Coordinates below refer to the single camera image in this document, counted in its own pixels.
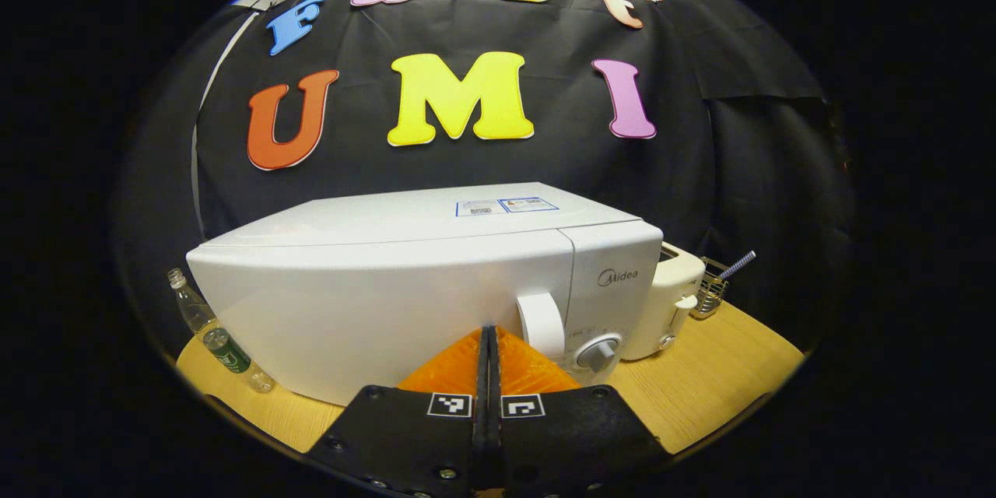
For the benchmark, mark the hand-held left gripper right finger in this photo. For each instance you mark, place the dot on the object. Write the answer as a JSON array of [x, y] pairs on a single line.
[[576, 436]]

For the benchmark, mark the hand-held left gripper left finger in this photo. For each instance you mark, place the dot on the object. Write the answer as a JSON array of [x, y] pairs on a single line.
[[405, 436]]

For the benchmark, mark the striped straw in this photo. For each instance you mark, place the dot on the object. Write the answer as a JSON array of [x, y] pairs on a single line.
[[739, 264]]

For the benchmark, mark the cream toaster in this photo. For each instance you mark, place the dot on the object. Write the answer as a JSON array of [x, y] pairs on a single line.
[[669, 288]]

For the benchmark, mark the clear plastic water bottle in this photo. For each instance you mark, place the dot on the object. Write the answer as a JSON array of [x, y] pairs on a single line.
[[222, 346]]

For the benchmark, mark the white microwave oven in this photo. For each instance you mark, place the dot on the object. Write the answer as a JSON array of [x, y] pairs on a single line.
[[350, 303]]

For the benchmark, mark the black backdrop cloth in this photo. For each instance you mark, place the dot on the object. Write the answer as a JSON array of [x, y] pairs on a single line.
[[350, 163]]

